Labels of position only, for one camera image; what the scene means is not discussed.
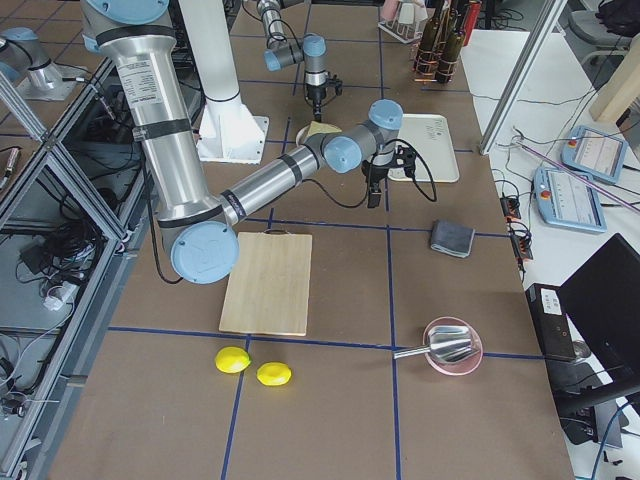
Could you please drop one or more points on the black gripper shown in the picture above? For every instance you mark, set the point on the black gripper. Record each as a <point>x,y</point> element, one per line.
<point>315,94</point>
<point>377,172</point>

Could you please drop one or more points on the bread slice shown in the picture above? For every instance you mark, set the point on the bread slice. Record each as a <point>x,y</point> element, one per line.
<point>321,128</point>

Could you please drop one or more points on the white round plate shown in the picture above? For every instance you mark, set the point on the white round plate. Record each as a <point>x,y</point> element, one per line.
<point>302,135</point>

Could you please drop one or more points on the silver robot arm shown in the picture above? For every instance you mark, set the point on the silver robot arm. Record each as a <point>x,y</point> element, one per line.
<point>197,226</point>
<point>284,49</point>

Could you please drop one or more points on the white bear tray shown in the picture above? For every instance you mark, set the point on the white bear tray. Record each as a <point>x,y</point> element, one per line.
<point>430,136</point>

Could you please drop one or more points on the grey folded cloth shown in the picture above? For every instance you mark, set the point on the grey folded cloth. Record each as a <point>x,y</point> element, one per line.
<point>451,238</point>

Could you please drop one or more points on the dark green wine bottle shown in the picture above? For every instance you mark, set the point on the dark green wine bottle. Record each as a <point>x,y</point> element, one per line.
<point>429,40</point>

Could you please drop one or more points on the wooden cutting board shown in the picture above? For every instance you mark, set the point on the wooden cutting board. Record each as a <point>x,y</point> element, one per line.
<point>268,288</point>

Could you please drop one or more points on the pink striped stick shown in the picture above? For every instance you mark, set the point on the pink striped stick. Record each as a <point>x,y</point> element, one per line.
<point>614,198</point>

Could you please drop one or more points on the metal scoop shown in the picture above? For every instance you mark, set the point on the metal scoop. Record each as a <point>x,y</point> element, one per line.
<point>448,344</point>

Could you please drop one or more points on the blue teach pendant near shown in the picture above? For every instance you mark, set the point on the blue teach pendant near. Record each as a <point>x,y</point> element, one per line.
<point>566,201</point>

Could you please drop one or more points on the blue teach pendant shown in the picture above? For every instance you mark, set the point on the blue teach pendant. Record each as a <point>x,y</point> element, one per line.
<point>566,201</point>
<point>594,152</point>

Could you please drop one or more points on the pink bowl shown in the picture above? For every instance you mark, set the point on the pink bowl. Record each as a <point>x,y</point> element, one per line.
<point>464,367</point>

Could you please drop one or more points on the black desktop box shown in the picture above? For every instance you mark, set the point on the black desktop box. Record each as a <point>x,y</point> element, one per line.
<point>550,322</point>

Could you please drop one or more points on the yellow lemon right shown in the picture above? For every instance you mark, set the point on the yellow lemon right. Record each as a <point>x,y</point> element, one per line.
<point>274,374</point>

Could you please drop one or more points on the yellow lemon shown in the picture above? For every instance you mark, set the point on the yellow lemon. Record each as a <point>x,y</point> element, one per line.
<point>232,360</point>
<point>274,374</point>

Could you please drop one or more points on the yellow lemon left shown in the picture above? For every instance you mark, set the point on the yellow lemon left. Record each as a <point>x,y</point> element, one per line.
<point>232,360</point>

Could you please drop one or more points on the blue teach pendant far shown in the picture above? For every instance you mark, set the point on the blue teach pendant far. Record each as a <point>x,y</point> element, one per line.
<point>594,152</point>

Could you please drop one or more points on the black monitor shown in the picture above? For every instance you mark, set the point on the black monitor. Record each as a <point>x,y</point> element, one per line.
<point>601,299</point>

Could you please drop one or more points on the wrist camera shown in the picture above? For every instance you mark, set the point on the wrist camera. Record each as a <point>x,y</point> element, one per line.
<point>405,159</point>
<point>337,84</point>

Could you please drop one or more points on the white pedestal column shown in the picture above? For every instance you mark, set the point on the white pedestal column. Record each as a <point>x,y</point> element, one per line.
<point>228,131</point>

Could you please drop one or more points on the copper wire bottle rack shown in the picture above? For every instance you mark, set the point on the copper wire bottle rack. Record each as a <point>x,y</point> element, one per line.
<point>431,76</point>

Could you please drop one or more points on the white wire cup rack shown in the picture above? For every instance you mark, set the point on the white wire cup rack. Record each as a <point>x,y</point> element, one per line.
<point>404,20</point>

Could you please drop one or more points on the aluminium frame post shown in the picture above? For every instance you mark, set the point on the aluminium frame post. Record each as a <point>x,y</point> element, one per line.
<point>543,26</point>

